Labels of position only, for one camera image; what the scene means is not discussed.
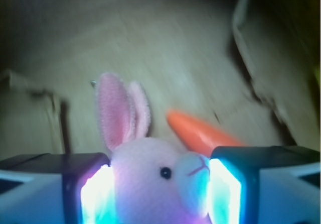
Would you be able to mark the orange plastic toy carrot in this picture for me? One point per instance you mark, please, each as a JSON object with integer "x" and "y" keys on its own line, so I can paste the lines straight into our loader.
{"x": 198, "y": 135}

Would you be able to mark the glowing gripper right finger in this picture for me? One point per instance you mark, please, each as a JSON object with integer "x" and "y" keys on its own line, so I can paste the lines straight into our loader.
{"x": 264, "y": 185}

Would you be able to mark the brown paper bag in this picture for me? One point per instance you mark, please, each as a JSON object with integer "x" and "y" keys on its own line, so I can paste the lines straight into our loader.
{"x": 249, "y": 67}

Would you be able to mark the pink plush bunny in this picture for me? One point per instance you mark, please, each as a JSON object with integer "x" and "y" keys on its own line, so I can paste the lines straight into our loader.
{"x": 154, "y": 181}

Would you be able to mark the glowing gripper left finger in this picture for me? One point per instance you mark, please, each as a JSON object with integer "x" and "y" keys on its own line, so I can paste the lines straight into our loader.
{"x": 57, "y": 188}

